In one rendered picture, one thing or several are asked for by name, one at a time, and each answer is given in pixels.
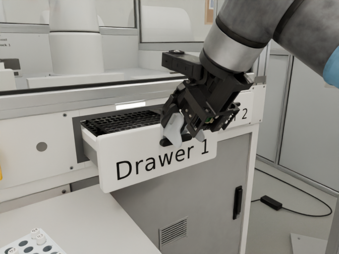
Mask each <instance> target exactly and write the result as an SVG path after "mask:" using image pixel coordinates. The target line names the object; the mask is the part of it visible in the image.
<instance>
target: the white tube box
mask: <svg viewBox="0 0 339 254"><path fill-rule="evenodd" d="M39 230H40V234H42V233H43V234H45V238H46V243H45V244H44V245H38V244H37V241H36V239H32V237H31V233H30V234H28V235H26V236H24V237H22V238H20V239H18V240H16V241H14V242H12V243H10V244H8V245H6V246H4V247H2V248H0V254H8V251H9V250H10V249H12V248H17V249H18V251H19V254H57V253H58V252H62V253H64V254H66V253H65V252H64V251H63V250H62V249H61V248H60V247H59V246H58V245H57V244H56V243H55V242H54V241H53V240H52V239H51V238H50V237H49V236H48V235H47V234H46V233H45V232H44V231H43V230H42V229H41V228H40V229H39Z"/></svg>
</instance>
